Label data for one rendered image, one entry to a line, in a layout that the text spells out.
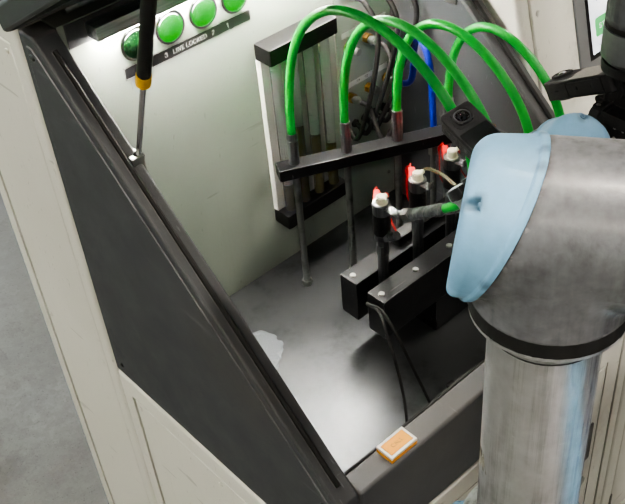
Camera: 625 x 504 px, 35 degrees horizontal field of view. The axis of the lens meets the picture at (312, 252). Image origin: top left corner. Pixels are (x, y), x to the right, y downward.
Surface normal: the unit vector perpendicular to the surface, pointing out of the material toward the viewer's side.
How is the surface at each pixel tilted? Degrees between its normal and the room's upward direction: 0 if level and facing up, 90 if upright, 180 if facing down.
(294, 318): 0
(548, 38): 76
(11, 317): 0
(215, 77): 90
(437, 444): 90
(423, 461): 90
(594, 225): 54
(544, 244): 64
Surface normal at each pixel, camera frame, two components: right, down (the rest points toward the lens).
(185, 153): 0.67, 0.44
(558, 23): 0.64, 0.25
